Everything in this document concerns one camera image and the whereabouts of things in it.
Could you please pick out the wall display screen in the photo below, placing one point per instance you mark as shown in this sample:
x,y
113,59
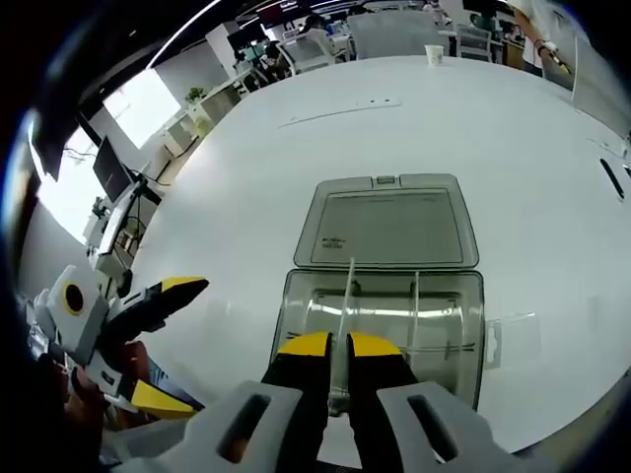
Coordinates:
x,y
276,9

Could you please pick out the clear plastic divider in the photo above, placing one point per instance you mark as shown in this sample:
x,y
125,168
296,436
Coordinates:
x,y
415,315
339,379

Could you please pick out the clear grey guide fixture box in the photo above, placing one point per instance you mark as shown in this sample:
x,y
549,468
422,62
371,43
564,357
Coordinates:
x,y
394,222

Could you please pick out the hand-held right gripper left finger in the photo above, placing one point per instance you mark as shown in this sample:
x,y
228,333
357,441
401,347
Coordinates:
x,y
296,394

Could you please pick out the large black monitor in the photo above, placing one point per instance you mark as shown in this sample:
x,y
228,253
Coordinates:
x,y
111,170

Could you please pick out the grey privacy panel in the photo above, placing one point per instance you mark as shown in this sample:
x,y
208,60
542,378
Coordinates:
x,y
394,34

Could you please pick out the white low cabinet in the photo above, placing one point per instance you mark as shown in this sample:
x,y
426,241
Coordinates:
x,y
180,135

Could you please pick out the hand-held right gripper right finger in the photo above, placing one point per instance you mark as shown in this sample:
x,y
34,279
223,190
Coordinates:
x,y
384,394

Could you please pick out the hanging dark screen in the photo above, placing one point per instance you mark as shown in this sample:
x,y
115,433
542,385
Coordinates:
x,y
51,143

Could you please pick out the white standing desk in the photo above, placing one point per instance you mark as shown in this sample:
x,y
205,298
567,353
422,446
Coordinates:
x,y
116,222

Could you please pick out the small potted plant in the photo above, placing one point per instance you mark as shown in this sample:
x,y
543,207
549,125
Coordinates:
x,y
98,205

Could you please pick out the white upright panel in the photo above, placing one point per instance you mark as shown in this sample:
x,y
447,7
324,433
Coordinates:
x,y
591,79

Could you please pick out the green potted plant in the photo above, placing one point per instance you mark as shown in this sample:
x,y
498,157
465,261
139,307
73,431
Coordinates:
x,y
196,93

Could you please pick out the white office chair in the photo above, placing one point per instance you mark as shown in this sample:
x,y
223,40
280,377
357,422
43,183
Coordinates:
x,y
310,51
475,42

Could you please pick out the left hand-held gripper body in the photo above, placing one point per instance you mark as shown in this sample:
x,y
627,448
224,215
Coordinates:
x,y
91,325

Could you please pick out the white paper cup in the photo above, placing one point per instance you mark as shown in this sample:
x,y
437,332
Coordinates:
x,y
436,55

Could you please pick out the person's left hand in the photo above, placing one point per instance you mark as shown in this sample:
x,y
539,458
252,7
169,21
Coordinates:
x,y
133,359

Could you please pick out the person's blue jeans leg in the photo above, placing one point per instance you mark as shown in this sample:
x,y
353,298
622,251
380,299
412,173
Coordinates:
x,y
165,377

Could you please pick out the flat clear plastic piece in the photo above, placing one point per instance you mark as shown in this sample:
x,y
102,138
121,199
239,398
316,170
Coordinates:
x,y
515,340

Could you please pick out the small black monitor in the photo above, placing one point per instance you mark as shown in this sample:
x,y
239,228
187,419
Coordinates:
x,y
241,40

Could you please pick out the black remote control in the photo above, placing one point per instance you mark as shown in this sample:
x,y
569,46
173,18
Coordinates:
x,y
611,177

